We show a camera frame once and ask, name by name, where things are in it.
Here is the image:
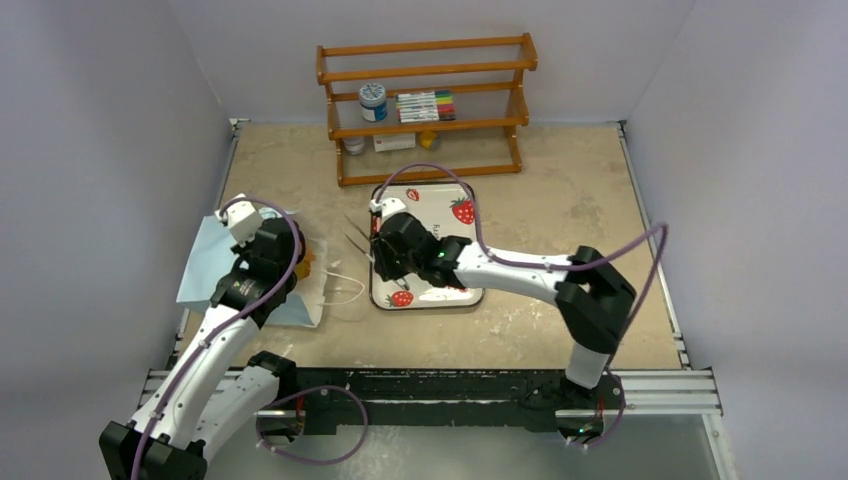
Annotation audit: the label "small yellow object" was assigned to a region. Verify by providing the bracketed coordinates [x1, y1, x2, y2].
[419, 131, 441, 150]

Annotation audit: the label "metal tongs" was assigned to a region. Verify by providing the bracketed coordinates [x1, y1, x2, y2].
[343, 214, 375, 263]

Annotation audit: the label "light blue paper bag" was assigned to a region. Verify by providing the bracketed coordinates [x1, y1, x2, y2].
[176, 211, 329, 328]

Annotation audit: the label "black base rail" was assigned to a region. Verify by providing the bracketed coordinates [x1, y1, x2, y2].
[251, 351, 624, 439]

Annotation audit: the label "set of coloured markers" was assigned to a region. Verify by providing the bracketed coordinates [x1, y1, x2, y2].
[395, 90, 456, 123]

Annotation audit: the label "strawberry print white tray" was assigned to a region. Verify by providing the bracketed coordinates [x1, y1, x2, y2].
[369, 183, 485, 311]

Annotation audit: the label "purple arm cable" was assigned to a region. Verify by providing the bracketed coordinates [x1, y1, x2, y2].
[130, 195, 305, 480]
[373, 162, 669, 366]

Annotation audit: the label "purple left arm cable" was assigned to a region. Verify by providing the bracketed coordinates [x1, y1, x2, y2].
[130, 195, 305, 480]

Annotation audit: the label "orange wooden shelf rack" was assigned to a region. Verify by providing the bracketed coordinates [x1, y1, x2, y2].
[315, 33, 538, 187]

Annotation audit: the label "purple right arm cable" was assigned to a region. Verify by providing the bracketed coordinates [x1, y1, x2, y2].
[373, 162, 669, 366]

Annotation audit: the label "blue paint jar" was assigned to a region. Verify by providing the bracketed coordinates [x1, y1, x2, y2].
[358, 82, 387, 122]

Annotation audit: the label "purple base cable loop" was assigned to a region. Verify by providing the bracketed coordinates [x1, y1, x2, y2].
[254, 386, 369, 466]

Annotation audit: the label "white red small box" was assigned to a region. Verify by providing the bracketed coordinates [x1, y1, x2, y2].
[372, 133, 416, 153]

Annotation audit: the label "small white jar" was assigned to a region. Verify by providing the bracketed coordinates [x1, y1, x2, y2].
[342, 137, 366, 155]

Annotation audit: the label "orange fake bread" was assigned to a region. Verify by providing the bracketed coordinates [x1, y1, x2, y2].
[294, 253, 314, 281]

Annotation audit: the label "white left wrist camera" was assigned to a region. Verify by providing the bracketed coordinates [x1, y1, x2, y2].
[214, 194, 264, 246]

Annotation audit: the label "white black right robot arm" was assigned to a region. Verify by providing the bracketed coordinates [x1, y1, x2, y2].
[369, 213, 636, 407]

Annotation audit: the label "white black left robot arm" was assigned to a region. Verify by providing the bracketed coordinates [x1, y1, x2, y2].
[98, 216, 306, 479]

